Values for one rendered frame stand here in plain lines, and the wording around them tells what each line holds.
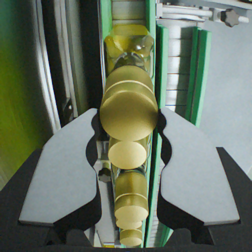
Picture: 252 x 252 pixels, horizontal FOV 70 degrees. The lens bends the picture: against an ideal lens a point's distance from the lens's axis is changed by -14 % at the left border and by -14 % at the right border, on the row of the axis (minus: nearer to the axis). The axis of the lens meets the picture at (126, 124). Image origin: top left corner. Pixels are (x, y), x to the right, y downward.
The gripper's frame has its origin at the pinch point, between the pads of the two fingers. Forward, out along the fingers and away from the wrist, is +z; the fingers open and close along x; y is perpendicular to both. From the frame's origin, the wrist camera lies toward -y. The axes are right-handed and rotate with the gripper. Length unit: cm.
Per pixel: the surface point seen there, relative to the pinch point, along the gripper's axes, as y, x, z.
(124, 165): 6.9, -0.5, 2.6
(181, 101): 14.7, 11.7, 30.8
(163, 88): 7.9, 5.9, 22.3
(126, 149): 5.0, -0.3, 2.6
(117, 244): 69, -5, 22
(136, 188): 10.0, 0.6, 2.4
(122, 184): 10.1, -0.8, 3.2
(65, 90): 13.4, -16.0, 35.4
